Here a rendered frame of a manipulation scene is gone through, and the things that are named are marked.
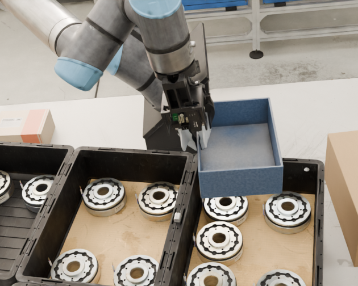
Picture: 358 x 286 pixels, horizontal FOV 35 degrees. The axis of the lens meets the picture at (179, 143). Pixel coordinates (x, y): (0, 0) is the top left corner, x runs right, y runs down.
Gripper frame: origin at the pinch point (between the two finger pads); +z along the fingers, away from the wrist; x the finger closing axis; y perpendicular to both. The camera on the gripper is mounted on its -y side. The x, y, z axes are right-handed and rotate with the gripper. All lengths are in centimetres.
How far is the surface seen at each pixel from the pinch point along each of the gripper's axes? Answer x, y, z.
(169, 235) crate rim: -9.8, 6.9, 18.4
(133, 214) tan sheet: -21.6, -7.9, 27.0
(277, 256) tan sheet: 11.1, 5.8, 31.0
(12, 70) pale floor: -136, -197, 97
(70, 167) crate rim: -35.3, -16.2, 16.5
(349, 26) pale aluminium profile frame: 59, -196, 107
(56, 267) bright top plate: -35.9, 8.9, 22.3
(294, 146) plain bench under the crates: 19, -43, 45
